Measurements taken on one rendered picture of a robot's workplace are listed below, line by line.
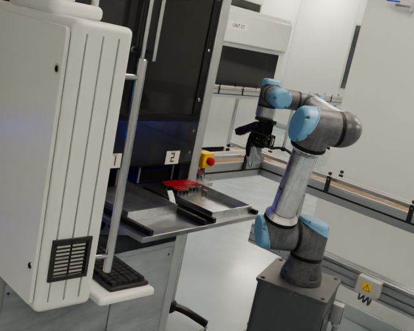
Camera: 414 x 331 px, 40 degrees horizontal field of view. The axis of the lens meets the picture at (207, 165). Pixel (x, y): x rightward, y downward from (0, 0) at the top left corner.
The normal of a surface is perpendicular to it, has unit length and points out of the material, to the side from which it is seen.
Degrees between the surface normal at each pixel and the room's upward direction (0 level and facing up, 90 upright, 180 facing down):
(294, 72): 90
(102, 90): 90
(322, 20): 90
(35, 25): 90
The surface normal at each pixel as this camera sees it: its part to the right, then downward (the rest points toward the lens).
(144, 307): 0.75, 0.29
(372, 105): -0.64, 0.05
